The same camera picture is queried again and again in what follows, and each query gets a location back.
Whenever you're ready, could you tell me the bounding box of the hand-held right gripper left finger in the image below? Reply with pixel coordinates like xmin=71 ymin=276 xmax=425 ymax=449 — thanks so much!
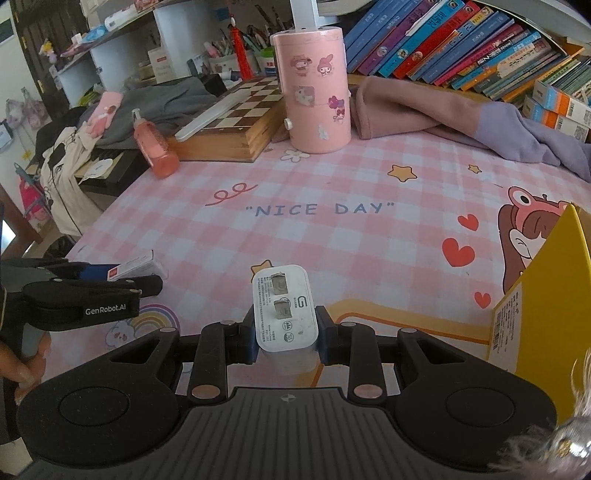
xmin=108 ymin=307 xmax=258 ymax=408

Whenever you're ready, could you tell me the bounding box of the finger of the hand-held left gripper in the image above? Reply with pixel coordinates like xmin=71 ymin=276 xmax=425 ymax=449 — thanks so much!
xmin=0 ymin=259 xmax=114 ymax=282
xmin=108 ymin=275 xmax=163 ymax=298

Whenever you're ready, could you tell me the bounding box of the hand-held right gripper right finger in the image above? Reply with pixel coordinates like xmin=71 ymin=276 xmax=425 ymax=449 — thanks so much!
xmin=316 ymin=305 xmax=462 ymax=408

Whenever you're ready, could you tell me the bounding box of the white red small box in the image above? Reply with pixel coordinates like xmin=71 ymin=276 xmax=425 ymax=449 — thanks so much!
xmin=106 ymin=250 xmax=164 ymax=282

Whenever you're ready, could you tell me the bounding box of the white charger plug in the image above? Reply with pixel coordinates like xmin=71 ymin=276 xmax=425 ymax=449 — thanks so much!
xmin=250 ymin=264 xmax=319 ymax=376

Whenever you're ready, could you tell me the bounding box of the yellow cardboard box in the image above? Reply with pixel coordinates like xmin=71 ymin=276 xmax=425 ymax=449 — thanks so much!
xmin=489 ymin=203 xmax=591 ymax=425

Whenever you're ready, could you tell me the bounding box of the pink checkered desktop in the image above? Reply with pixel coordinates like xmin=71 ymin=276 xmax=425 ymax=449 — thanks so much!
xmin=48 ymin=134 xmax=591 ymax=402

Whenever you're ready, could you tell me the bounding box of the person's left hand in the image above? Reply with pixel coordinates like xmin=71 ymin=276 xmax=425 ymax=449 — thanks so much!
xmin=0 ymin=332 xmax=52 ymax=407

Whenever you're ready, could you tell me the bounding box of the white printed garment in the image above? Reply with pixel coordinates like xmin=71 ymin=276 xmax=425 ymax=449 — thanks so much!
xmin=39 ymin=124 xmax=107 ymax=236

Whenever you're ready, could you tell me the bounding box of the red pink bag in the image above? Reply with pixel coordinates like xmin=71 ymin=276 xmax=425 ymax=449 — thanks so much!
xmin=16 ymin=164 xmax=47 ymax=222

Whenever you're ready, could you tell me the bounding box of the black side table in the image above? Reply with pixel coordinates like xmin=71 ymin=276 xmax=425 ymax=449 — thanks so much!
xmin=78 ymin=148 xmax=148 ymax=195

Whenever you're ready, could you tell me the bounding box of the orange pump bottle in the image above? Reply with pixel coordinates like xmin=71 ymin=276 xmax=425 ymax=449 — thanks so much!
xmin=131 ymin=108 xmax=180 ymax=180

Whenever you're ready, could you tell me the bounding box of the pink glove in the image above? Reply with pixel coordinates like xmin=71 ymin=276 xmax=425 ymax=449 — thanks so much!
xmin=88 ymin=91 xmax=122 ymax=138

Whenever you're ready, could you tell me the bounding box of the purple hanging bag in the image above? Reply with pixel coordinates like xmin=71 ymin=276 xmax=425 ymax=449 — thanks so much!
xmin=4 ymin=90 xmax=40 ymax=130

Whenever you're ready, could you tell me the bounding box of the grey cloth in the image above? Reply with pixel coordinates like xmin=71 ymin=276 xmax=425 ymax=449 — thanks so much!
xmin=90 ymin=76 xmax=218 ymax=151

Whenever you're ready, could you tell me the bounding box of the wooden chess board box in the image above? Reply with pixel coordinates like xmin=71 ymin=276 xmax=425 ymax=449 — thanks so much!
xmin=174 ymin=76 xmax=287 ymax=163

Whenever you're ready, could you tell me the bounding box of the white plastic strip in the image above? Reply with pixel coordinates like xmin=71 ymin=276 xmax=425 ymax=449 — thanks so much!
xmin=174 ymin=90 xmax=241 ymax=141

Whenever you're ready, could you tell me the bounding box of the pink purple cloth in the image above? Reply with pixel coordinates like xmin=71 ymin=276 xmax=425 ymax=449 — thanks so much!
xmin=272 ymin=76 xmax=591 ymax=183

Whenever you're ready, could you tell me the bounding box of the pink cylindrical sticker container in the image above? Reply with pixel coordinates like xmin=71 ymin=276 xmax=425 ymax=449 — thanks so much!
xmin=269 ymin=26 xmax=352 ymax=153

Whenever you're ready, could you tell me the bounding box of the dark brown door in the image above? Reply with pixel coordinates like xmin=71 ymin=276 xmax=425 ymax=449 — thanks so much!
xmin=14 ymin=0 xmax=88 ymax=112

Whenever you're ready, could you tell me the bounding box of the fluffy grey pompom charm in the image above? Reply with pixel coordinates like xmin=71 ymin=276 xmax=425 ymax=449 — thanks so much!
xmin=501 ymin=351 xmax=591 ymax=478

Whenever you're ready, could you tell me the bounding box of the bunch of pens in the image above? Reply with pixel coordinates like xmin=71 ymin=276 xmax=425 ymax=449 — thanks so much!
xmin=203 ymin=25 xmax=278 ymax=61

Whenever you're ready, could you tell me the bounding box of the white flat box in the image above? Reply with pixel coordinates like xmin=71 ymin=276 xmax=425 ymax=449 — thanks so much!
xmin=104 ymin=4 xmax=148 ymax=31

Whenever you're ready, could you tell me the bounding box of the green lid jar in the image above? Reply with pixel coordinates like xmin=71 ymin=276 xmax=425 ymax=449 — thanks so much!
xmin=255 ymin=48 xmax=278 ymax=77

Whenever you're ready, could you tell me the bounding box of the red tassel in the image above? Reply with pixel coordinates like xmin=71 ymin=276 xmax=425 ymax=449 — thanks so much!
xmin=229 ymin=16 xmax=252 ymax=79

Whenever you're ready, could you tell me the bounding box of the white shelf unit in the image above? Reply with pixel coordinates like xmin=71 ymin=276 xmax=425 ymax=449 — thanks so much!
xmin=51 ymin=0 xmax=591 ymax=107

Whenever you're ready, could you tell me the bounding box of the row of colourful books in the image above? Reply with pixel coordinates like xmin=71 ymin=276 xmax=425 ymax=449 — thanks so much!
xmin=344 ymin=0 xmax=591 ymax=104

